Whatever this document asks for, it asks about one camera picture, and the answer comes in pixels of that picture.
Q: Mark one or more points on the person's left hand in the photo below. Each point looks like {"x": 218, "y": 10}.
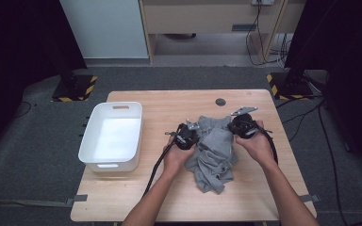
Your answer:
{"x": 176, "y": 160}

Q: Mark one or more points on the grey tape strip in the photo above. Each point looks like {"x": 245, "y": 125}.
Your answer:
{"x": 77, "y": 199}
{"x": 308, "y": 198}

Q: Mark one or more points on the black curtain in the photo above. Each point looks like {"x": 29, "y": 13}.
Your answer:
{"x": 352, "y": 62}
{"x": 19, "y": 62}

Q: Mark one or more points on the white cabinet panel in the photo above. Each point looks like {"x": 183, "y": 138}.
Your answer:
{"x": 106, "y": 28}

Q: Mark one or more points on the white power strip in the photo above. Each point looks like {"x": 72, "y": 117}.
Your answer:
{"x": 262, "y": 2}

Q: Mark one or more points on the dark round table grommet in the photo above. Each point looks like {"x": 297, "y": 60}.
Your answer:
{"x": 220, "y": 102}

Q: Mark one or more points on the black floor tape marks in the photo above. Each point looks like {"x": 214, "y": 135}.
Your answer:
{"x": 84, "y": 125}

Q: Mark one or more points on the person's right hand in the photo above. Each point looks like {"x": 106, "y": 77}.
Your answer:
{"x": 259, "y": 147}

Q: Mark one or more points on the black stand with striped base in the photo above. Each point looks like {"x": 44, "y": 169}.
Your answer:
{"x": 290, "y": 86}
{"x": 74, "y": 88}

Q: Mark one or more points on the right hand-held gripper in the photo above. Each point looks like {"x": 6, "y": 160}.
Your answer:
{"x": 243, "y": 125}

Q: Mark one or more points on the white plastic bin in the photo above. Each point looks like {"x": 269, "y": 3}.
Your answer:
{"x": 113, "y": 141}

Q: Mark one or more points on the light wooden desk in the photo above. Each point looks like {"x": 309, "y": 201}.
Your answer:
{"x": 201, "y": 19}

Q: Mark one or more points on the grey pants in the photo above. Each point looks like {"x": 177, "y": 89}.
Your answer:
{"x": 213, "y": 157}

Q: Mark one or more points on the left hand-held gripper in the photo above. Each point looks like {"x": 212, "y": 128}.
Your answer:
{"x": 185, "y": 136}

